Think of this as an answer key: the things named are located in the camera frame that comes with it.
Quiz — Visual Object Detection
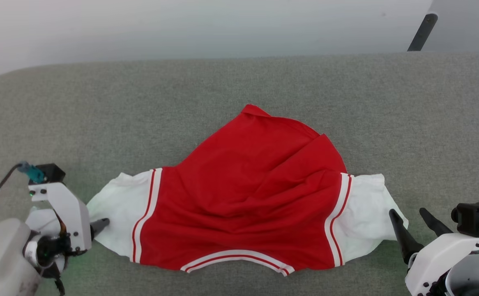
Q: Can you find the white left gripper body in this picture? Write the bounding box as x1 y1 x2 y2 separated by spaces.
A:
24 182 92 272

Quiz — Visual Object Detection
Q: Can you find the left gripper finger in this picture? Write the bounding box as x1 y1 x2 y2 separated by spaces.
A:
90 218 110 241

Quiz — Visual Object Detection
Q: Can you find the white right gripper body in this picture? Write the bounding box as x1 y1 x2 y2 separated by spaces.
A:
405 232 479 296

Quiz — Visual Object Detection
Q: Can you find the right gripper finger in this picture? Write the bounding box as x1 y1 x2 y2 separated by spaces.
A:
389 209 424 264
419 208 454 237

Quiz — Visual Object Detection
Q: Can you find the red and white basketball jersey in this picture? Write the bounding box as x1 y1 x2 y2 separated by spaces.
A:
87 104 409 277

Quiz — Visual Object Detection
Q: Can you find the slanted metal stand leg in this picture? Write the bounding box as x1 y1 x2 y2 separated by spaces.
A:
407 13 438 52

